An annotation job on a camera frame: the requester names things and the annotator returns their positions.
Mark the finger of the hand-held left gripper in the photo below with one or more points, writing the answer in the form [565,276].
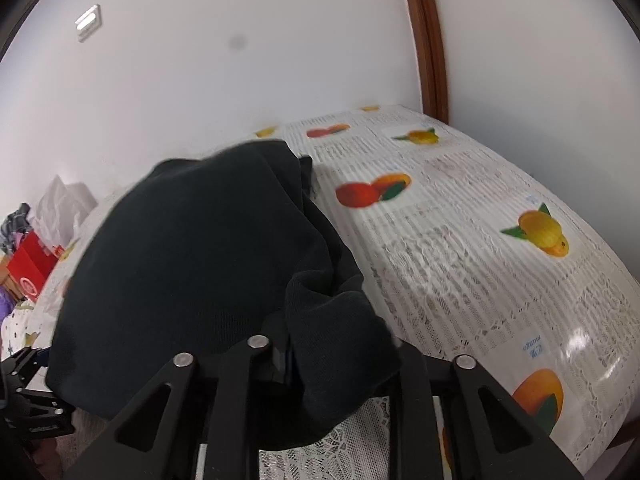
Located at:
[25,362]
[42,415]

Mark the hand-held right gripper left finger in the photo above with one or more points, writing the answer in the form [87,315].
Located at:
[240,385]

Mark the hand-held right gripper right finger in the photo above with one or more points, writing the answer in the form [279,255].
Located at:
[412,385]

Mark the black t-shirt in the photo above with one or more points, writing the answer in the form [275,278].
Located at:
[200,260]

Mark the white patterned cloth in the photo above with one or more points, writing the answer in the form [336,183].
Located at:
[22,327]

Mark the purple cloth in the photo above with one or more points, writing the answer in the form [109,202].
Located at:
[6,302]

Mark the red box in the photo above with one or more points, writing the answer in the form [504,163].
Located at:
[32,265]

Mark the fruit print tablecloth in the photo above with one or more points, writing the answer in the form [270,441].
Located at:
[450,260]

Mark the dark plaid cloth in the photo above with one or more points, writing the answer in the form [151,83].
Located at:
[15,225]

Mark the white plastic bag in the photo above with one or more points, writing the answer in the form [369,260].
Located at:
[60,210]

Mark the white wall switch plate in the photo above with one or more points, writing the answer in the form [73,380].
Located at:
[88,22]

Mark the brown wooden door frame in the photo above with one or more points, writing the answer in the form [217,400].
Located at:
[425,35]

